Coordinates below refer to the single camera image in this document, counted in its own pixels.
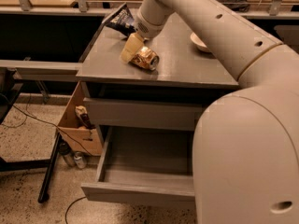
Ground grey drawer cabinet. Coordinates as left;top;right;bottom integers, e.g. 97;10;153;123
76;8;241;157

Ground crushed orange soda can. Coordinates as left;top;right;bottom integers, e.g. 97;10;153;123
131;47;160;71

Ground black floor cable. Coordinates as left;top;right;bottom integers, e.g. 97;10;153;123
0;91;93;157

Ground dark bottle on floor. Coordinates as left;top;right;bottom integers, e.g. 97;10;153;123
58;142;76;167

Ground open grey middle drawer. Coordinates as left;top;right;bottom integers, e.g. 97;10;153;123
81;127;195;209

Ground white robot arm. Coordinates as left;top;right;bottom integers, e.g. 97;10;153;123
121;0;299;224

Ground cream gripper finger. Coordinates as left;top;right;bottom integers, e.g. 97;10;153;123
120;33;144;63

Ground snack bag in box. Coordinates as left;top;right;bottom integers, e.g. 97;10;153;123
75;105;94;130

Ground closed grey top drawer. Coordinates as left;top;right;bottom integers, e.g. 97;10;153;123
84;98;204;131

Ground white paper bowl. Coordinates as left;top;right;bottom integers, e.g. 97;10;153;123
190;33;210;53

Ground silver can on floor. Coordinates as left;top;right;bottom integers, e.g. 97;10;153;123
74;152;87;169

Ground cardboard box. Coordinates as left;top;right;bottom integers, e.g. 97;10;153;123
58;83;102;156

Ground blue chip bag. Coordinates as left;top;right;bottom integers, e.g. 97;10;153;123
102;3;135;36

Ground black table leg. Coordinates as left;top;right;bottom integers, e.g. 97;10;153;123
0;134;62;203

